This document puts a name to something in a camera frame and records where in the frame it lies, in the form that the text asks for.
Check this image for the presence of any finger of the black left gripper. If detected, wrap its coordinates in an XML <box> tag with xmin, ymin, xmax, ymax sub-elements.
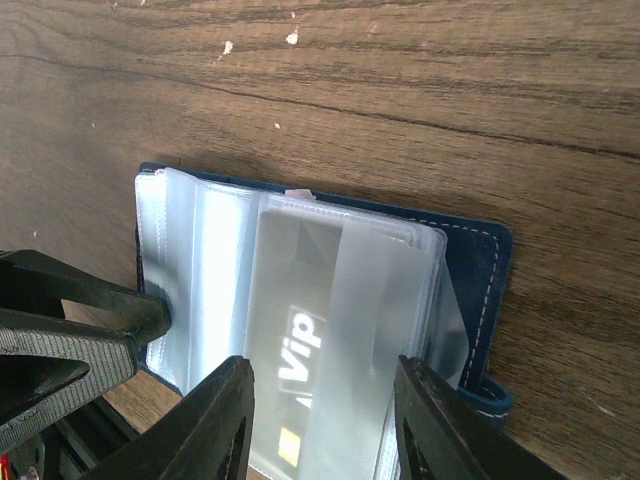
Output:
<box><xmin>1</xmin><ymin>309</ymin><xmax>137</xmax><ymax>448</ymax></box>
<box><xmin>1</xmin><ymin>250</ymin><xmax>170</xmax><ymax>343</ymax></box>

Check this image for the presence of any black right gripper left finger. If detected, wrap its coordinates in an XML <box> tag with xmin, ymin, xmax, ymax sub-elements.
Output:
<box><xmin>84</xmin><ymin>356</ymin><xmax>255</xmax><ymax>479</ymax></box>

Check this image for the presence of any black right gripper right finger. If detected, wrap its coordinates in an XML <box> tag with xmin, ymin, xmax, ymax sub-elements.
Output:
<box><xmin>394</xmin><ymin>355</ymin><xmax>564</xmax><ymax>479</ymax></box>

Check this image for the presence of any blue leather card holder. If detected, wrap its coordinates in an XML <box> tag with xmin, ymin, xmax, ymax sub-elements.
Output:
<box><xmin>135</xmin><ymin>164</ymin><xmax>514</xmax><ymax>479</ymax></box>

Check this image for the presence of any black front frame rail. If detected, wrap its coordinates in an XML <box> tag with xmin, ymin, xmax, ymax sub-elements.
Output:
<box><xmin>1</xmin><ymin>398</ymin><xmax>139</xmax><ymax>479</ymax></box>

